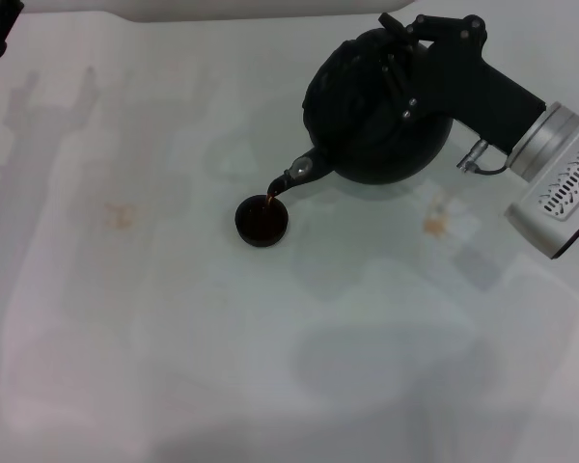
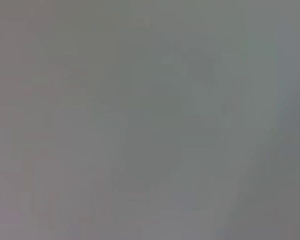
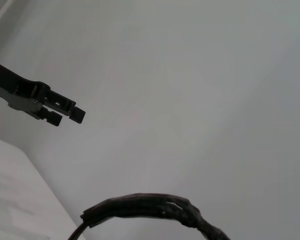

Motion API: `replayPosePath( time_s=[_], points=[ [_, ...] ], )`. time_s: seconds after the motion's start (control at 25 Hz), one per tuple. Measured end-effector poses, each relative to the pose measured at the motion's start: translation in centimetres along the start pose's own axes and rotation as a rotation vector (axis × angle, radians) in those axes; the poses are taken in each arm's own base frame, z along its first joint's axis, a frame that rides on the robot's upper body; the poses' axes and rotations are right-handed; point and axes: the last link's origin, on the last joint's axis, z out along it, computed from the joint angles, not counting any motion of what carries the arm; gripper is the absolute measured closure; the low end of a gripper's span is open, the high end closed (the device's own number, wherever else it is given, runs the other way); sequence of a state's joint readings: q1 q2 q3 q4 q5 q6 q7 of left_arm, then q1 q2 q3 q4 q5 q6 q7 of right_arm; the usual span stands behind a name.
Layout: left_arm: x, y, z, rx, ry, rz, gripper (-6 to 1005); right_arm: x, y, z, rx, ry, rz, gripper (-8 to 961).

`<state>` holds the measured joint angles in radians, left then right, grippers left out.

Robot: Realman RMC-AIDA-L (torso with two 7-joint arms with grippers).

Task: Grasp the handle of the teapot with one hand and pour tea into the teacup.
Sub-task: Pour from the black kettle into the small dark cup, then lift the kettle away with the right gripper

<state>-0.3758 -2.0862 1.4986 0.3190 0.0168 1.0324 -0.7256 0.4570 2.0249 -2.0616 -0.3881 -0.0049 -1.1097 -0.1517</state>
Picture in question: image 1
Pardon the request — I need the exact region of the white rounded background panel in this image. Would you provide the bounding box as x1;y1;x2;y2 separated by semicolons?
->
23;0;416;24

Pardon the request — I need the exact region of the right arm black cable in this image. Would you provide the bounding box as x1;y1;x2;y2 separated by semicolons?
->
455;138;509;176

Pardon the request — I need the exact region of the black round teapot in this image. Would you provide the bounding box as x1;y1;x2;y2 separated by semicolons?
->
265;26;455;200

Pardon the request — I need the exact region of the dark brown teacup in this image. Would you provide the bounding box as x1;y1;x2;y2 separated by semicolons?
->
233;192;290;250

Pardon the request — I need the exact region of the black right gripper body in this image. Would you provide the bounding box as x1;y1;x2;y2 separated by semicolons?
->
399;14;547;156

